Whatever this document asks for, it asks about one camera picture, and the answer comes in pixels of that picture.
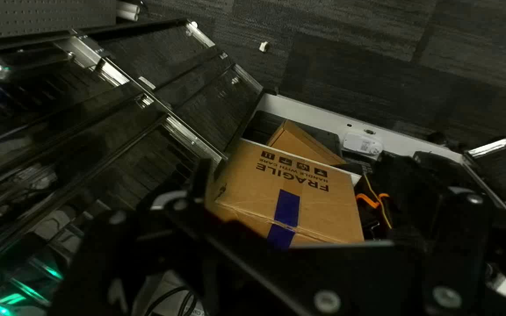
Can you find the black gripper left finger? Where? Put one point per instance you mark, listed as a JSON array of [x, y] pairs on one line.
[[130, 263]]

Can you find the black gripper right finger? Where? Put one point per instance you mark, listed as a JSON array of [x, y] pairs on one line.
[[457, 251]]

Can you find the brown cardboard box fragile print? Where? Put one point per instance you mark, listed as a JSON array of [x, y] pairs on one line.
[[253, 186]]

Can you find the tall metal server rack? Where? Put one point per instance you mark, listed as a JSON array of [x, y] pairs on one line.
[[88, 133]]

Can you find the small white plastic part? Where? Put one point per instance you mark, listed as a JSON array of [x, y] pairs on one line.
[[360, 142]]

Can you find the white shelf unit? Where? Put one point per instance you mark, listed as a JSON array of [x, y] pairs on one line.
[[323, 119]]

